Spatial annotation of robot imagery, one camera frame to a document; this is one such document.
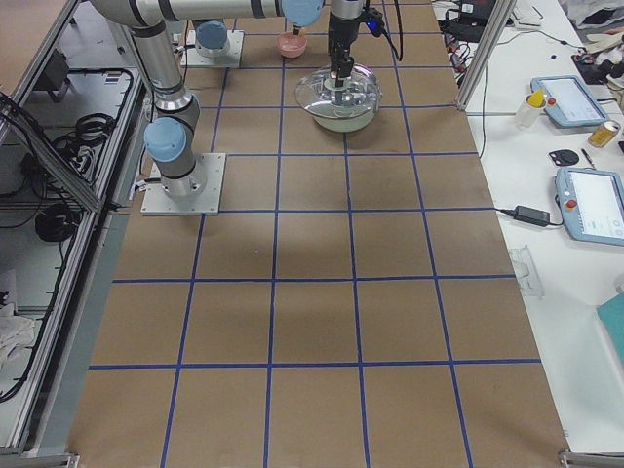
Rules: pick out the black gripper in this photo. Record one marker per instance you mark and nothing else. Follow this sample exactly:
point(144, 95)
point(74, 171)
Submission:
point(342, 30)

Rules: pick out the glass pot lid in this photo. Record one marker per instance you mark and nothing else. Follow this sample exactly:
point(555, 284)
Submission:
point(361, 88)

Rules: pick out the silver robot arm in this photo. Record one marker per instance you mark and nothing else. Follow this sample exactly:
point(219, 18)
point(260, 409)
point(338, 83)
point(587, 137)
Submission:
point(169, 138)
point(211, 37)

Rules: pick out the pink bowl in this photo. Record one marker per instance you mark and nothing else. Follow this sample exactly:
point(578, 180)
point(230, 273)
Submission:
point(290, 45)

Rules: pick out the white cup with yellow item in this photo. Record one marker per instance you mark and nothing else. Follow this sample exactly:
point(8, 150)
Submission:
point(530, 109)

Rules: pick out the upper teach pendant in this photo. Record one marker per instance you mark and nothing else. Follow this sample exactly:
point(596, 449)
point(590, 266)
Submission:
point(574, 106)

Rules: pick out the teach pendant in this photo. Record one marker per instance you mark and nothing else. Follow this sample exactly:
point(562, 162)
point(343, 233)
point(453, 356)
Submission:
point(574, 106)
point(591, 204)

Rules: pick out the black power adapter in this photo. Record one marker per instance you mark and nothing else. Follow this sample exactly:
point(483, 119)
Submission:
point(531, 216)

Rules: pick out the black round disc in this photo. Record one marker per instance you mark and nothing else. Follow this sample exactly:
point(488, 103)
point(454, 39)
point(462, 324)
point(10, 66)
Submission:
point(564, 157)

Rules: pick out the black pen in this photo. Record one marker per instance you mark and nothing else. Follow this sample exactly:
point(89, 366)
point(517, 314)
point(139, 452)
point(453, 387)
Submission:
point(588, 158)

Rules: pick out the yellow jar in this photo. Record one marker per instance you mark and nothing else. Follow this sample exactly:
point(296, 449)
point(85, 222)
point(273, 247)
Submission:
point(604, 134)

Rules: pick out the clear plastic tray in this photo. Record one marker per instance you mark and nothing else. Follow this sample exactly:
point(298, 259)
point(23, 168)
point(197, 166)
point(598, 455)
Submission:
point(526, 273)

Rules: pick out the lower teach pendant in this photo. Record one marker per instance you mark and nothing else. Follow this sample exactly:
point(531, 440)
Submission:
point(591, 204)

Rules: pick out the teal box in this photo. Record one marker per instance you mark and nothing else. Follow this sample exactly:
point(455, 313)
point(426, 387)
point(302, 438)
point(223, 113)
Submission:
point(611, 315)

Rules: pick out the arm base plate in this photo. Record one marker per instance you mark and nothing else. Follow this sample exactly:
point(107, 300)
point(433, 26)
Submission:
point(195, 194)
point(227, 57)

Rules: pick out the aluminium frame post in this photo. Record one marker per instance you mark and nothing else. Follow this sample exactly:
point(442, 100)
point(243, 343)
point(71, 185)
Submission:
point(499, 16)

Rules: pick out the aluminium side frame rail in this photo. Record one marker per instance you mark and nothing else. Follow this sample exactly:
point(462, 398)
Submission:
point(70, 150)

